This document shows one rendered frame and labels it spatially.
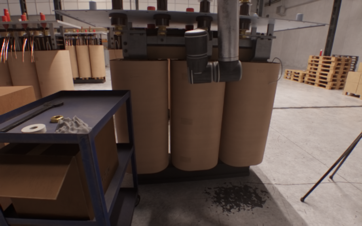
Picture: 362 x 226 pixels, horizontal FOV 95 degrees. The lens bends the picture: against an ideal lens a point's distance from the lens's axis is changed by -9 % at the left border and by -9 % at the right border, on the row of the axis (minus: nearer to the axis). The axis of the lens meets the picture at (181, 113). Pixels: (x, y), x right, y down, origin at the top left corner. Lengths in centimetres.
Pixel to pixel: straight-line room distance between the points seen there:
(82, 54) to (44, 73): 384
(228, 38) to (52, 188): 88
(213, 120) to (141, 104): 54
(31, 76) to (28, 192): 294
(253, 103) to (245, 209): 82
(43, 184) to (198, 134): 105
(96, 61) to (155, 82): 574
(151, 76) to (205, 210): 107
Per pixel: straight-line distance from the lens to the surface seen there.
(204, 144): 147
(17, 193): 71
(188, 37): 91
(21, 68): 351
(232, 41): 94
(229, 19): 93
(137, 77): 125
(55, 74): 331
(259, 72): 145
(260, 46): 147
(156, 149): 144
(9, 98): 138
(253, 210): 165
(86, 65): 707
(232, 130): 154
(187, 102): 131
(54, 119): 84
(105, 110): 91
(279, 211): 172
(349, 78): 748
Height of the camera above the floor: 115
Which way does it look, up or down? 19 degrees down
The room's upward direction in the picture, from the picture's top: 1 degrees clockwise
